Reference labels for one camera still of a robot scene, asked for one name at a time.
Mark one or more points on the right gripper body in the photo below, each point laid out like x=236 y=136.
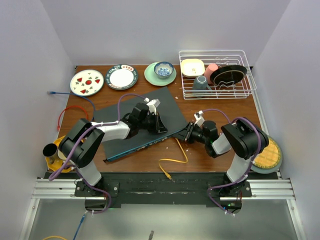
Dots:
x=196 y=135

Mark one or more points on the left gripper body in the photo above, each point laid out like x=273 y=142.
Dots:
x=149 y=123

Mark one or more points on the black network switch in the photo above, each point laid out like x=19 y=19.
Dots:
x=133 y=111

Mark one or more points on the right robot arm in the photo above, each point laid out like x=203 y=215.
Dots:
x=241 y=136

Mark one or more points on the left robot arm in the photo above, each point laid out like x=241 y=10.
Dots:
x=82 y=142

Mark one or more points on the light green plate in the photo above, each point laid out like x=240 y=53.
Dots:
x=153 y=79

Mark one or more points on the white plate dark green rim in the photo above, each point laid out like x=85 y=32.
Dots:
x=121 y=77

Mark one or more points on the grey mug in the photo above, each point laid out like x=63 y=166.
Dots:
x=200 y=85

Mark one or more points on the blue white patterned bowl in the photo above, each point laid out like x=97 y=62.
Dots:
x=163 y=69

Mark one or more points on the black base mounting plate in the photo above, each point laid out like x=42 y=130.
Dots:
x=185 y=188

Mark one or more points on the black round plate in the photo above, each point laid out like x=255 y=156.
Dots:
x=228 y=75

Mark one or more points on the cream square plate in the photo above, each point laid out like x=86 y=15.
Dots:
x=192 y=67

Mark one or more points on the pink cup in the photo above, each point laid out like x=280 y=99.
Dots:
x=212 y=67

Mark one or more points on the white strawberry pattern plate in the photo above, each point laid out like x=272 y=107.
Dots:
x=86 y=83

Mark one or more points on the grey plate with yellow mat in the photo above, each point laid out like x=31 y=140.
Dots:
x=270 y=160

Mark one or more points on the beige bowl on yellow plate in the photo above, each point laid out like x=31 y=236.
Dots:
x=61 y=155

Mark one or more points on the black cup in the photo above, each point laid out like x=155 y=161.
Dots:
x=50 y=151

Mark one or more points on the yellow scalloped plate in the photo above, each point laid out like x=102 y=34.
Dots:
x=55 y=163

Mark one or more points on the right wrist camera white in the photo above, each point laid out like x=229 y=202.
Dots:
x=199 y=119

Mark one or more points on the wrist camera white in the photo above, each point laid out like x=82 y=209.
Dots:
x=199 y=119
x=152 y=105

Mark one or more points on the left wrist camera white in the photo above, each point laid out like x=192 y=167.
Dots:
x=152 y=105

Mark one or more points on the white wire dish rack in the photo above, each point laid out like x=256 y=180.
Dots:
x=221 y=58

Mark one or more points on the aluminium frame rail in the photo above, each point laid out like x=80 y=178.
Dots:
x=269 y=214

